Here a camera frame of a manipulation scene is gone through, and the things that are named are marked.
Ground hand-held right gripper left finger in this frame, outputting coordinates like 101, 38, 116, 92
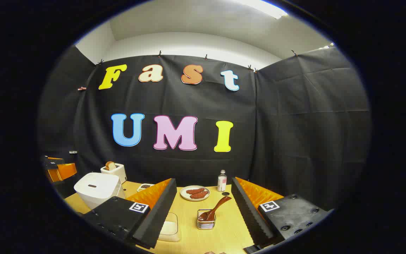
82, 178, 177, 249

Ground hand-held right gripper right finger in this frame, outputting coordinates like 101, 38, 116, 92
231, 177, 331, 254

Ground white rice cooker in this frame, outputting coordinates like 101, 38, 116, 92
74, 172, 125, 210

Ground brown wooden spoon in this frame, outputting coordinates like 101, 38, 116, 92
198, 196, 232, 222

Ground metal wire chopstick holder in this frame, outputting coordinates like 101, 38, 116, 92
197, 209, 216, 230

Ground clear plastic box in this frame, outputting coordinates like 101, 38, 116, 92
158, 212, 181, 242

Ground white round plate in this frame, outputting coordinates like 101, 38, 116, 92
180, 186, 210, 201

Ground small clear bottle pink label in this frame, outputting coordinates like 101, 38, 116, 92
217, 170, 227, 192

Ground white toaster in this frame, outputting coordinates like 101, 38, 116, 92
100, 163, 127, 184

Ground black backdrop cloth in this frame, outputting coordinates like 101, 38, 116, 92
37, 46, 372, 212

